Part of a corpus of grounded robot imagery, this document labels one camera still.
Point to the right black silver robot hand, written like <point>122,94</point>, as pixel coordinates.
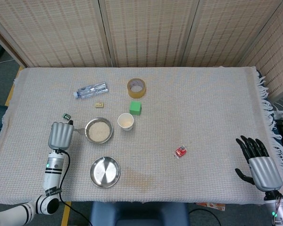
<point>264,175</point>

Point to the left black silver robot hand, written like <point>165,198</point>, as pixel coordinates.
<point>60,135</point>

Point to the metal spoon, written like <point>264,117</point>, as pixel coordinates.
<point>80,131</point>

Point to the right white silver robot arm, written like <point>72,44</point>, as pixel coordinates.
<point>281,210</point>

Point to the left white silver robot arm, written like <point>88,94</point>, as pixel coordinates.
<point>52,174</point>

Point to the steel bowl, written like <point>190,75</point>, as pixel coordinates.
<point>87,132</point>

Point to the steel plate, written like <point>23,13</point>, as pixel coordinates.
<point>105,172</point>

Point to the white paper cup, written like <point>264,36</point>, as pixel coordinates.
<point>125,121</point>

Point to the small green black sharpener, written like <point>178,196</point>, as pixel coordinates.
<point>66,116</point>

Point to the small beige block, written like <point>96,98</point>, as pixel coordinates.
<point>99,105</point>

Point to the clear plastic water bottle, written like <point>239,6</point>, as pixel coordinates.
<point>92,90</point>

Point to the orange printed packet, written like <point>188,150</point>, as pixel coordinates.
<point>212,205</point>

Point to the green cube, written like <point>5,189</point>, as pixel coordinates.
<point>135,108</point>

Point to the brown packing tape roll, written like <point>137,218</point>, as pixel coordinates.
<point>136,94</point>

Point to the red snack packet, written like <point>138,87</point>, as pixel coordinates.
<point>180,151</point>

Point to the beige woven tablecloth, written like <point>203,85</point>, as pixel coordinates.
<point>191,106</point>

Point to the woven bamboo folding screen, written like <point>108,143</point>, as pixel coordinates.
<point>155,35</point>

